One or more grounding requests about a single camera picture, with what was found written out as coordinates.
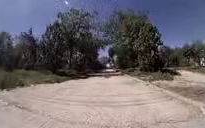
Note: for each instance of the pale sandy dirt path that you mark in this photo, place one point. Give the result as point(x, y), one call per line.
point(100, 100)

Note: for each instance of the large green tree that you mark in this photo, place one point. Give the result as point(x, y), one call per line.
point(136, 43)
point(71, 40)

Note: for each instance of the weedy ground strip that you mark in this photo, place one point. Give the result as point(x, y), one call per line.
point(153, 75)

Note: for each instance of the grass verge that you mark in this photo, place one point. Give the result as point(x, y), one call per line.
point(20, 78)

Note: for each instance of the row of trees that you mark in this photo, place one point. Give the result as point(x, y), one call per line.
point(13, 50)
point(190, 53)

